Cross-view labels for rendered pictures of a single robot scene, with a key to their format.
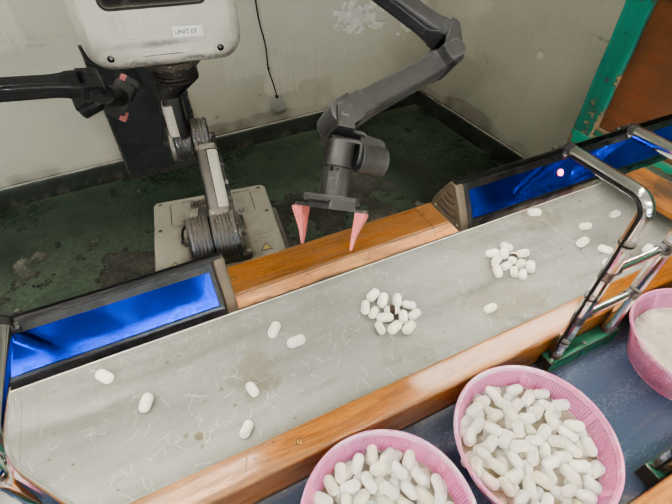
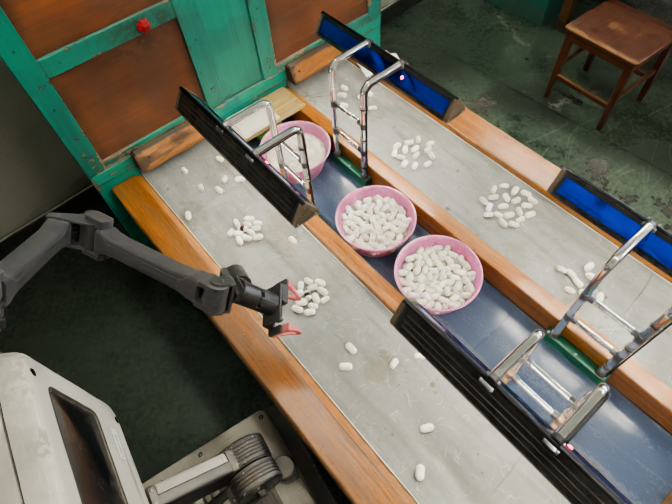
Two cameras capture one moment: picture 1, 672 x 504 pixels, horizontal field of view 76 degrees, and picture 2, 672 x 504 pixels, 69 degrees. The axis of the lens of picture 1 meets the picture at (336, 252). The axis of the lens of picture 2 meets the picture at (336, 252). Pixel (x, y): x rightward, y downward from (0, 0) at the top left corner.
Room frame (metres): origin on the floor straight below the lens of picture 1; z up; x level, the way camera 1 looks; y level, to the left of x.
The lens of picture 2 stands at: (0.59, 0.59, 2.06)
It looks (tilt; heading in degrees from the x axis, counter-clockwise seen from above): 57 degrees down; 261
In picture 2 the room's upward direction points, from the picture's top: 6 degrees counter-clockwise
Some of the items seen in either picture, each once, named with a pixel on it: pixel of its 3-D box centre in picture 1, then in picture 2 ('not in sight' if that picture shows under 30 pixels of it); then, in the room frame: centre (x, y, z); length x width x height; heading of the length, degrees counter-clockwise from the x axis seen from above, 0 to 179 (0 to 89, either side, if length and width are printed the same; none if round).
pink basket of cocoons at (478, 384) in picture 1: (527, 447); (375, 224); (0.30, -0.33, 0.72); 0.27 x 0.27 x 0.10
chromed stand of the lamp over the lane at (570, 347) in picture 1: (586, 255); (273, 176); (0.59, -0.48, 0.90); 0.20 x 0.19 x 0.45; 116
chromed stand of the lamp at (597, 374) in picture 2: not in sight; (621, 307); (-0.19, 0.22, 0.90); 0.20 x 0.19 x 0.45; 116
